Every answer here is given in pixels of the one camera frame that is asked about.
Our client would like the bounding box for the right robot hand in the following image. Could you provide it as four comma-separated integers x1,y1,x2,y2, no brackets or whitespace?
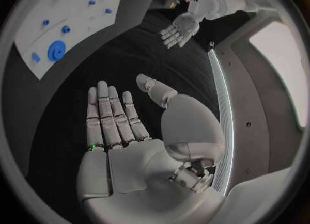
76,73,227,224

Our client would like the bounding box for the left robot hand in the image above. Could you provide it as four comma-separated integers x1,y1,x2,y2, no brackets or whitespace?
159,13,201,50

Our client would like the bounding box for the white task board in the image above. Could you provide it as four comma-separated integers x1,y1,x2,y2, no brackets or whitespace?
13,0,132,82

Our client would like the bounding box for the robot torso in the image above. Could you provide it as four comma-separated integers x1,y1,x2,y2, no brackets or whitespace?
207,9,307,198

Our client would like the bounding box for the blue gear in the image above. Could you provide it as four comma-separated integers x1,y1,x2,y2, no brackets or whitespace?
47,40,67,62

